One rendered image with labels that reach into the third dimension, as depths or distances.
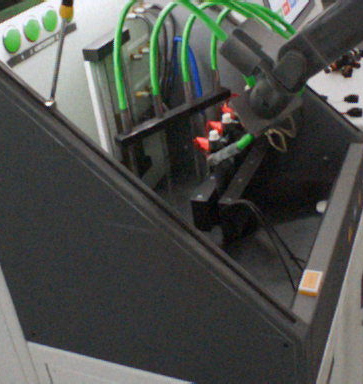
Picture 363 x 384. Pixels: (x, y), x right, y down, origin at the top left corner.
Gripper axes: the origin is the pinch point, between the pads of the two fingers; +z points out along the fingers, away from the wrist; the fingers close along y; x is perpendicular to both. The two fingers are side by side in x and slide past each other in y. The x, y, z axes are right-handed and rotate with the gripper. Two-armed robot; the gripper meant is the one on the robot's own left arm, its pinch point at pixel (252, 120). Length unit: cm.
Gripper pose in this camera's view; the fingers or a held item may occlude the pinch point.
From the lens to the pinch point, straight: 103.5
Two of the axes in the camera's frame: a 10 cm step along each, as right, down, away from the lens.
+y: -8.3, 5.0, -2.6
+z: -1.3, 2.9, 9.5
